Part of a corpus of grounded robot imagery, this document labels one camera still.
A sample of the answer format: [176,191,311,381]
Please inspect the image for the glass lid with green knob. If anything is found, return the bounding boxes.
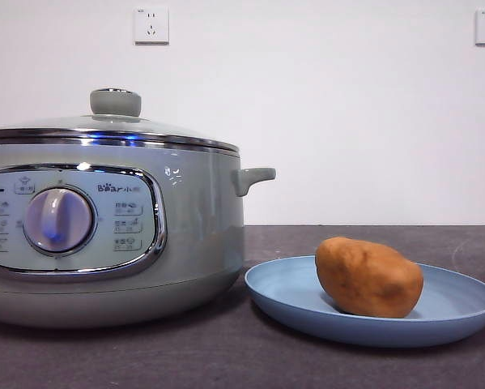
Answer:
[0,88,241,154]

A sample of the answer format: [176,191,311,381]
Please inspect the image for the blue round plate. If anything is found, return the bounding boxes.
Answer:
[244,254,485,348]

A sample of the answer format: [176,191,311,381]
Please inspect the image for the pale green electric steamer pot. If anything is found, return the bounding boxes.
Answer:
[0,139,277,329]

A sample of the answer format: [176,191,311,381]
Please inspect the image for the brown potato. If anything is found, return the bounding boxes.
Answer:
[314,237,424,319]

